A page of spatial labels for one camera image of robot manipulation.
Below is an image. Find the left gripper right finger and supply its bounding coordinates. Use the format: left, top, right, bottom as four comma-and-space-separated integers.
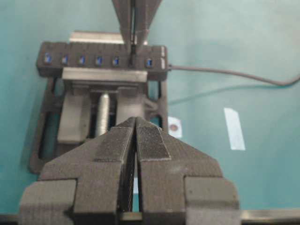
135, 118, 241, 225

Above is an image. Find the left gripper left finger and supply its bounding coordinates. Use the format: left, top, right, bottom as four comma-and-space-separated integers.
19, 117, 136, 225

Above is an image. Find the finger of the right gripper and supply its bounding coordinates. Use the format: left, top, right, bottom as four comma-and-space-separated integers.
135, 0, 162, 46
112, 0, 133, 52

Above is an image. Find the black multi-port USB hub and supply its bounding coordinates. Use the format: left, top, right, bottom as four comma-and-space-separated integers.
36, 42, 168, 81

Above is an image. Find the white sticker with brown dot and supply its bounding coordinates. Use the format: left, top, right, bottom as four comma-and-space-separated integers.
168, 116, 182, 138

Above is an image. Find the white tape strip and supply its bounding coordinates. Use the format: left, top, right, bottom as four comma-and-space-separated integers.
224, 108, 246, 150

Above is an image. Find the dark grey bench vise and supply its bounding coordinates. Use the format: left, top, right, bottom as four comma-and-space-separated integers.
29, 31, 168, 174

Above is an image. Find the black hub power cable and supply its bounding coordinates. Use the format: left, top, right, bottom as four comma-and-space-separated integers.
167, 63, 300, 86

